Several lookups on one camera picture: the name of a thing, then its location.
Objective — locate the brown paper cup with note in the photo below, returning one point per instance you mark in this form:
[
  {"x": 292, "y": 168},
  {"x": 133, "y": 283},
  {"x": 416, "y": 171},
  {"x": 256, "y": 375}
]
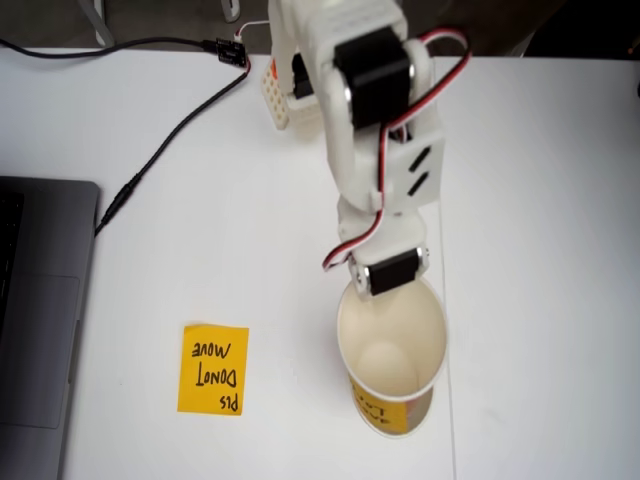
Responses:
[{"x": 390, "y": 350}]

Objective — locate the yellow handwritten sticky note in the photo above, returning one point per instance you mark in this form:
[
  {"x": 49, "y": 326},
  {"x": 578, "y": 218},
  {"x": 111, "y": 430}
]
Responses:
[{"x": 212, "y": 370}]

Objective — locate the black controller board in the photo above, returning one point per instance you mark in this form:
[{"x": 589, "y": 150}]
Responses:
[{"x": 230, "y": 51}]

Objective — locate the grey metal chair leg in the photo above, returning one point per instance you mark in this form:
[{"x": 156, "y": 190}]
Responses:
[
  {"x": 105, "y": 25},
  {"x": 230, "y": 10}
]

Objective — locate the dark grey laptop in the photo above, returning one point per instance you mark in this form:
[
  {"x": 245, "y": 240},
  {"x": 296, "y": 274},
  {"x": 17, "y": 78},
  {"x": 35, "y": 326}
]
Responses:
[{"x": 45, "y": 325}]

